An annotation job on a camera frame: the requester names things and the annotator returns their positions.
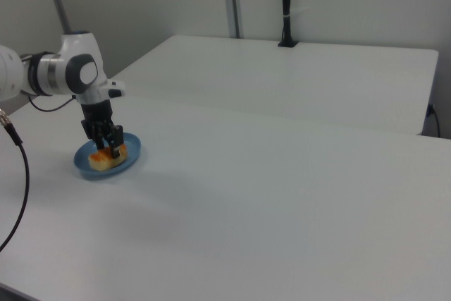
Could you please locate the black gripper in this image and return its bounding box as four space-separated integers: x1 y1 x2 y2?
80 100 125 159

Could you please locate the bread with orange topping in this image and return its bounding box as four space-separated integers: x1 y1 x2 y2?
87 143 128 172

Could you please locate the blue oval plate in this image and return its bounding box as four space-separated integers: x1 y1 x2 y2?
73 130 143 180

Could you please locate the white rectangular table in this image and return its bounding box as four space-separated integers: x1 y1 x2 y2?
109 35 440 137

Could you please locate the black pole with base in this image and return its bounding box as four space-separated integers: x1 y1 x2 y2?
277 0 299 49

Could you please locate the white zip tie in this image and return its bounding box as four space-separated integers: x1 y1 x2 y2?
283 6 309 19

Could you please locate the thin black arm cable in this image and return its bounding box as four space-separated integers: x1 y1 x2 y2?
27 95 77 112

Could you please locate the thick black cable with connector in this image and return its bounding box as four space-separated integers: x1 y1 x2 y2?
0 106 31 253

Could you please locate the black cable with blue plug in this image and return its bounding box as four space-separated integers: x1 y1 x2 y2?
426 103 442 137

